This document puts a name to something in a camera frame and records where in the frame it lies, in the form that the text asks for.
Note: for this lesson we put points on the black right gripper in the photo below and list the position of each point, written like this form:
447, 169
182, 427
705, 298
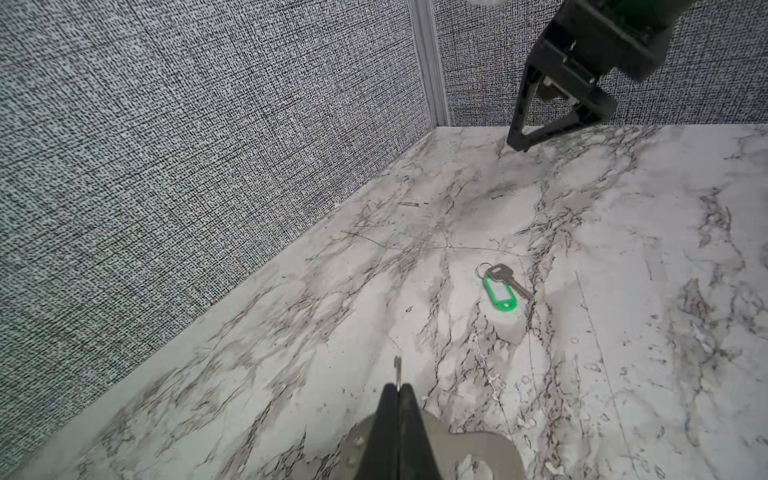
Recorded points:
584, 42

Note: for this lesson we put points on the aluminium enclosure frame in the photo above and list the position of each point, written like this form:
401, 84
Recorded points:
427, 48

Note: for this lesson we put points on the bright green key tag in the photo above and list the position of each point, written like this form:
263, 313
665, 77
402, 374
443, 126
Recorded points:
501, 295

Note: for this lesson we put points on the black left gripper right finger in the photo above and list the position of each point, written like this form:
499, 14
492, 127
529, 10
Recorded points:
415, 456

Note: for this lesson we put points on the silver key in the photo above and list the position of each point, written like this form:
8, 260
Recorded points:
398, 372

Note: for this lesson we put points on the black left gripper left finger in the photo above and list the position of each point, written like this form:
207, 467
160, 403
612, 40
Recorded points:
381, 456

